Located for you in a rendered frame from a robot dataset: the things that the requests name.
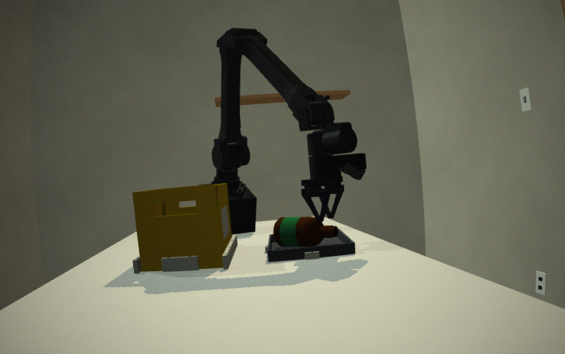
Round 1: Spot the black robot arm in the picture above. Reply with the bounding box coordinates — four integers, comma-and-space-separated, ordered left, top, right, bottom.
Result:
210, 28, 366, 197

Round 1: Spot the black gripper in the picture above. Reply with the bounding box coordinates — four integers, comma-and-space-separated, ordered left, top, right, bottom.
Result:
301, 154, 344, 222

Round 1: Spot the yellow divided crate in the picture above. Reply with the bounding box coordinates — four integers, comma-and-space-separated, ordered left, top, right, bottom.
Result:
132, 183, 232, 272

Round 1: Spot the brown glass bottle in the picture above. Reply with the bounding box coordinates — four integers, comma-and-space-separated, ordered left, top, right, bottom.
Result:
273, 217, 338, 247

